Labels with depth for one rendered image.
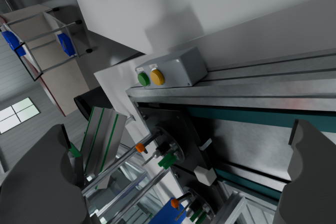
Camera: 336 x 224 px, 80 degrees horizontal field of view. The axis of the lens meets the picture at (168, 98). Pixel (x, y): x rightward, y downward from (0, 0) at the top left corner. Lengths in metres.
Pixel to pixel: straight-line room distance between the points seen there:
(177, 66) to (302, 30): 0.22
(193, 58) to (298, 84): 0.21
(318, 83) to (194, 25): 0.29
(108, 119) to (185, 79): 0.53
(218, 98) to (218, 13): 0.17
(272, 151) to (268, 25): 0.25
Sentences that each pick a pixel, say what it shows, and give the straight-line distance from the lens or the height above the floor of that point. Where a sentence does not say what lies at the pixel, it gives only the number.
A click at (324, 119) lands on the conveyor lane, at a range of 0.35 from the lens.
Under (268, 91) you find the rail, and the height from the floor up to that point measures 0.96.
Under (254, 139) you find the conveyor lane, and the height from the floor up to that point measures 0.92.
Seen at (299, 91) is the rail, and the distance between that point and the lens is 0.32.
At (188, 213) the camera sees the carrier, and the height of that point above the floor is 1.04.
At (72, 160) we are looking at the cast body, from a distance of 0.78.
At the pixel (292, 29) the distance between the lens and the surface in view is 0.40.
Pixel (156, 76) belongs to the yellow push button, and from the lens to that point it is 0.49.
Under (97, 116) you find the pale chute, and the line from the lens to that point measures 1.03.
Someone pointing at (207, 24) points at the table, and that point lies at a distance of 0.48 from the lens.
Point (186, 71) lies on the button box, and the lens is 0.43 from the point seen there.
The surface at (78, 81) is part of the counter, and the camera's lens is 5.30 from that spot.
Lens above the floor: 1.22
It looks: 29 degrees down
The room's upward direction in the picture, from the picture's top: 126 degrees counter-clockwise
